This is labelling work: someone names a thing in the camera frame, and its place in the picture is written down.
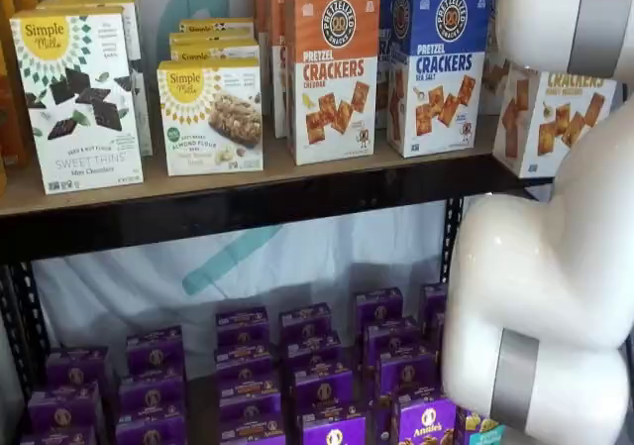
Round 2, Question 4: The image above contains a white pretzel crackers box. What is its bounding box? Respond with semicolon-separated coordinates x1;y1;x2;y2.
491;60;619;179

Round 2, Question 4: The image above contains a purple Annie's snack box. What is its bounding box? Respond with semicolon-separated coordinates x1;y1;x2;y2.
125;325;186;374
353;287;404;326
217;370;284;405
420;282;450;326
114;404;189;445
377;350;443;397
18;424;99;445
395;396;458;445
363;317;420;361
215;306;271;347
429;310;448;348
118;372;186;410
291;362;355;412
219;399;288;445
283;332;344;368
214;342;274;375
45;346;111;389
278;302;333;341
298;406;369;445
26;383;101;430

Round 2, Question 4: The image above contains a Simple Mills almond bars box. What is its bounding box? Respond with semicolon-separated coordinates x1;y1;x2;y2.
156;57;265;177
178;17;256;38
168;32;261;67

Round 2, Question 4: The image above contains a white teal backdrop cloth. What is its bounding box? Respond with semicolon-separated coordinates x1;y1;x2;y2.
29;0;453;363

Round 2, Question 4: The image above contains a black metal shelf rack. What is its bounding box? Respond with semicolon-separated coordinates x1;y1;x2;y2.
0;67;626;445

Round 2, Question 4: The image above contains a wooden shelf board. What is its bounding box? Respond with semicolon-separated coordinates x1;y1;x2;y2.
0;135;502;218

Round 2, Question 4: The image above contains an orange cheddar crackers box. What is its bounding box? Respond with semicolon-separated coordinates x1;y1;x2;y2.
251;0;318;119
283;0;382;167
266;0;351;140

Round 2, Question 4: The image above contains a purple teal Annie's box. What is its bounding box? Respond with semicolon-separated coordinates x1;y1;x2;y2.
455;405;500;445

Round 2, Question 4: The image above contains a blue sea salt crackers box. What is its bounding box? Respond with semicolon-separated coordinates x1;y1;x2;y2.
387;0;495;159
374;0;398;131

